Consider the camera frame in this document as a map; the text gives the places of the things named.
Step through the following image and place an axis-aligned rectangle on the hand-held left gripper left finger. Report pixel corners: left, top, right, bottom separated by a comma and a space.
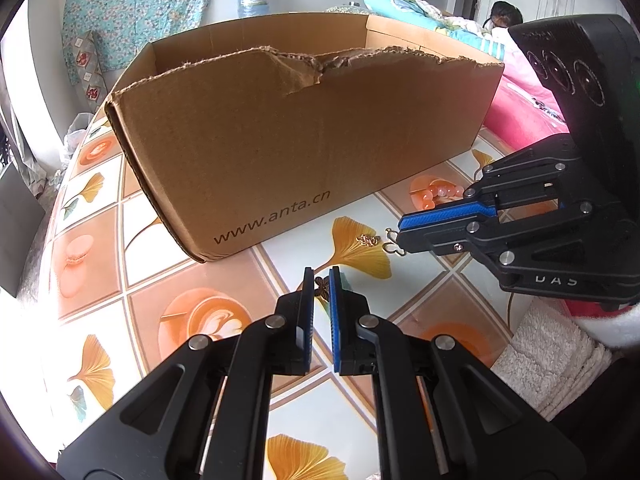
57, 266, 317, 480

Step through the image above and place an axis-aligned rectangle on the teal floral cloth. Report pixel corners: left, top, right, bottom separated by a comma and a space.
62, 0, 226, 86

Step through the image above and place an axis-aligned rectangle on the patterned cushion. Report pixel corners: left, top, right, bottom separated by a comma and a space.
62, 30, 108, 106

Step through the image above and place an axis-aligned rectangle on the gold keychain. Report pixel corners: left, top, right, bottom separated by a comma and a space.
316, 230, 407, 306

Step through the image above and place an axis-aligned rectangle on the black board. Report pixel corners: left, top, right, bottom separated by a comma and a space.
0, 162, 46, 298

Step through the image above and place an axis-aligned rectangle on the blue water jug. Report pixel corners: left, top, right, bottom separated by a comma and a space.
236, 0, 272, 18

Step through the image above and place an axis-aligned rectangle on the white plastic bag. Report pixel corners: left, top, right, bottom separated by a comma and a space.
62, 112, 96, 166

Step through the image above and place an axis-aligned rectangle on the blue cartoon quilt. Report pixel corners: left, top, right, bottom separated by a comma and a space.
363, 0, 508, 58

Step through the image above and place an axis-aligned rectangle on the white fluffy cloth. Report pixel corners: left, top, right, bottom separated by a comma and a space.
492, 297, 613, 421

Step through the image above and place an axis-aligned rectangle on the orange bead bracelet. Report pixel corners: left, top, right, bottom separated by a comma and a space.
419, 182, 468, 211

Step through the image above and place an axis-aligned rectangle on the ginkgo patterned tablecloth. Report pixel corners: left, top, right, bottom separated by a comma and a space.
42, 105, 571, 480

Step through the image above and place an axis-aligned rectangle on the brown cardboard box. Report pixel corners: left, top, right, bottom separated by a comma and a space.
104, 12, 506, 264

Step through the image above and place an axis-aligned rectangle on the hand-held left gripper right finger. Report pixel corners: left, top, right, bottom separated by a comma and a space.
327, 266, 587, 480

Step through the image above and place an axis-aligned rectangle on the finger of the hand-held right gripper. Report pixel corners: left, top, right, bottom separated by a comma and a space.
399, 132, 596, 235
400, 207, 640, 311

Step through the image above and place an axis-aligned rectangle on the pink floral blanket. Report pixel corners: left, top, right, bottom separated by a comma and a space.
482, 72, 571, 148

